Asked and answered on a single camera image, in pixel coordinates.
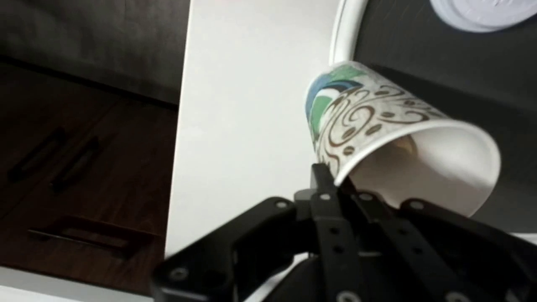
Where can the round black tray white rim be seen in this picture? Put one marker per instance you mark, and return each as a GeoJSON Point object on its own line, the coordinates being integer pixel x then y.
{"type": "Point", "coordinates": [437, 67]}

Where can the patterned paper coffee cup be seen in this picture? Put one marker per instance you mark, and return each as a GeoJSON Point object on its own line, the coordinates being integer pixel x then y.
{"type": "Point", "coordinates": [387, 118]}

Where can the brown wooden cabinet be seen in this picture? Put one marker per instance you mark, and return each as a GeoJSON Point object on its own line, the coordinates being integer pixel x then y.
{"type": "Point", "coordinates": [85, 168]}

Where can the white plastic cup lid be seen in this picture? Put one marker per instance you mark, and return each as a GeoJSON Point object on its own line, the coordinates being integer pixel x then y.
{"type": "Point", "coordinates": [481, 14]}

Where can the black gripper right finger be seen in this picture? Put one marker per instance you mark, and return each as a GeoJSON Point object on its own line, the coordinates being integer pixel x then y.
{"type": "Point", "coordinates": [447, 257]}

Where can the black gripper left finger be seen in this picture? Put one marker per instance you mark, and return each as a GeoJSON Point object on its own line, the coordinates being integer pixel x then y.
{"type": "Point", "coordinates": [269, 252]}

